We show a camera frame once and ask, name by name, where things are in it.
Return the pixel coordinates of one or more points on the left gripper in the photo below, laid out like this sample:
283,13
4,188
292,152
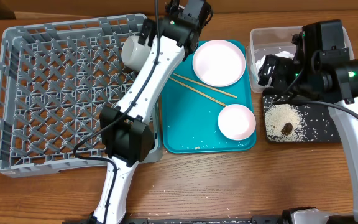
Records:
146,25

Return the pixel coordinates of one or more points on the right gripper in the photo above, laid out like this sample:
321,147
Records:
268,72

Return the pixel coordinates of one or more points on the white napkin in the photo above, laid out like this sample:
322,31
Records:
277,63

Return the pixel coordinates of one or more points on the grey bowl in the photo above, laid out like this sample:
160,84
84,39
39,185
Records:
133,54

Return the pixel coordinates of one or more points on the brown food scrap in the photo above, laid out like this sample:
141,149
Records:
287,129

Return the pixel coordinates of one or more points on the pink round plate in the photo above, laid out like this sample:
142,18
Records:
219,63

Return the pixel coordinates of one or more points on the pile of white rice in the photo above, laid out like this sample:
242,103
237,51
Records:
280,119

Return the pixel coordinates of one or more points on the pink bowl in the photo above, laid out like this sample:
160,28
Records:
236,122

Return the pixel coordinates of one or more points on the wooden chopstick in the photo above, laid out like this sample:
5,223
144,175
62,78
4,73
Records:
199,92
206,86

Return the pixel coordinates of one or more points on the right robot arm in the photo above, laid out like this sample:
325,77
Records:
322,72

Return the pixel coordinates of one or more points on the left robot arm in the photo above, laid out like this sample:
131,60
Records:
125,128

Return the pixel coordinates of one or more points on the clear plastic bin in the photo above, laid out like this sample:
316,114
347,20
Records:
269,40

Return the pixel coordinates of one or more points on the black tray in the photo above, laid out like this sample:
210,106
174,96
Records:
315,133

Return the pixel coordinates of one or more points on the teal serving tray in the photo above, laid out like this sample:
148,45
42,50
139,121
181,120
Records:
190,121

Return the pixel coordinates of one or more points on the grey dish rack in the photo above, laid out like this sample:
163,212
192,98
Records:
55,78

